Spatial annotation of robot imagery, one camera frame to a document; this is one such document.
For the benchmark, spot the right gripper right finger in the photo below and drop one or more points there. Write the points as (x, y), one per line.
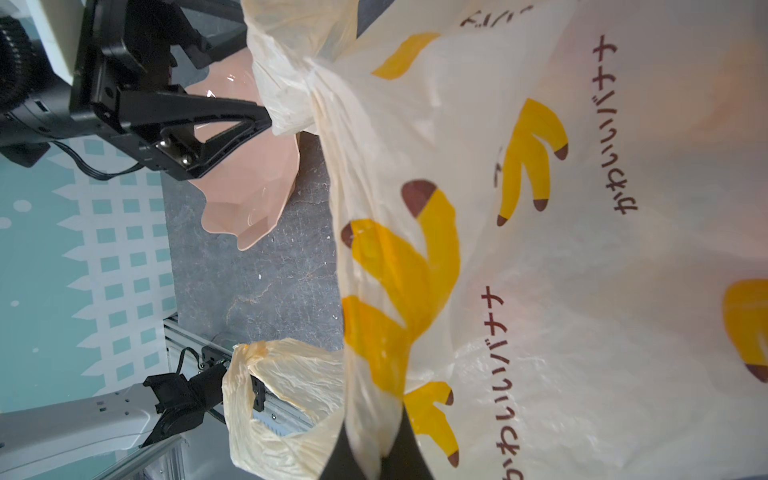
(405, 461)

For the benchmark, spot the pink fruit plate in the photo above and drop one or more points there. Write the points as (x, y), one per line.
(247, 192)

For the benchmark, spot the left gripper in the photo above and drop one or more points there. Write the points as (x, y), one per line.
(120, 90)

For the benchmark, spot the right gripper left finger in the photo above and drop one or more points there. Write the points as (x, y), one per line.
(341, 464)

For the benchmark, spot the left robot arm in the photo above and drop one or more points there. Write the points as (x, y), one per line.
(39, 440)

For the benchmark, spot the banana print plastic bag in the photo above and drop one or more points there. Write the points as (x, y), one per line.
(550, 221)

